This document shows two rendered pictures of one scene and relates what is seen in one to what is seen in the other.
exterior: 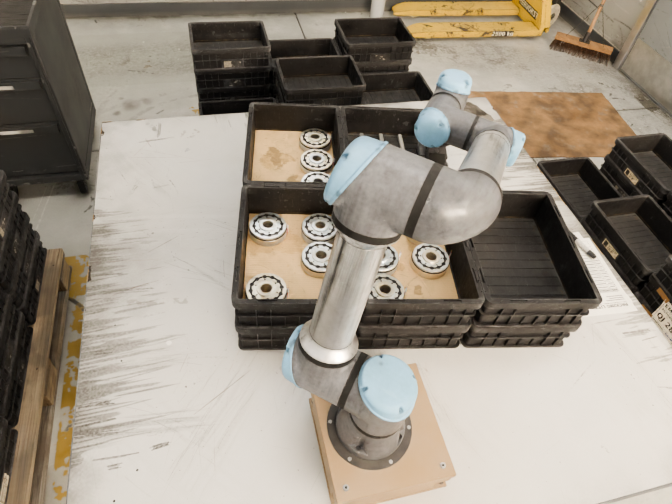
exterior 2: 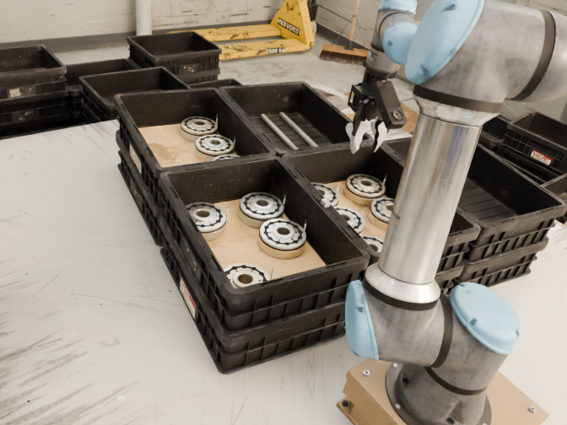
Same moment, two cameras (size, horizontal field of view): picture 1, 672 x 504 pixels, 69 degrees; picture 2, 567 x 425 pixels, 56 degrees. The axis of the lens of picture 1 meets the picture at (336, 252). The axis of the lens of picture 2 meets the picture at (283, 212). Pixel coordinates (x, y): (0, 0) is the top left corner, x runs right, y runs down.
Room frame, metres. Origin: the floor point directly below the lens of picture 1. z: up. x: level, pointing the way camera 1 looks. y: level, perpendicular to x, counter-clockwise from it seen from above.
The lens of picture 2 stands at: (0.00, 0.43, 1.57)
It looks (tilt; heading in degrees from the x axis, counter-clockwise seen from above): 35 degrees down; 335
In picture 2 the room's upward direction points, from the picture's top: 10 degrees clockwise
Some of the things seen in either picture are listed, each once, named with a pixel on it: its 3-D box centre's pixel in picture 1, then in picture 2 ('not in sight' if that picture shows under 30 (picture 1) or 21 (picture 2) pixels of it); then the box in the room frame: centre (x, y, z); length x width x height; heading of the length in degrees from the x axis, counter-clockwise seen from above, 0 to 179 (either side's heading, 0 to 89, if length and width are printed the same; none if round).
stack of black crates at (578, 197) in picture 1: (573, 202); not in sight; (1.90, -1.14, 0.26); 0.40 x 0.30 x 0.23; 19
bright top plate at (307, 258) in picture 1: (320, 256); (283, 233); (0.84, 0.04, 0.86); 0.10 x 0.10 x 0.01
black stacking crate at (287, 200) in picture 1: (295, 254); (256, 236); (0.83, 0.10, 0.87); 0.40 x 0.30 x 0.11; 9
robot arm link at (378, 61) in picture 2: not in sight; (383, 58); (1.01, -0.21, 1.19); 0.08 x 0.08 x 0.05
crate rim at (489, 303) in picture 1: (520, 244); (468, 175); (0.92, -0.49, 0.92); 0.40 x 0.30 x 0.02; 9
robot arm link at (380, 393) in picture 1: (380, 393); (469, 332); (0.42, -0.12, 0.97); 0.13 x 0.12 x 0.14; 70
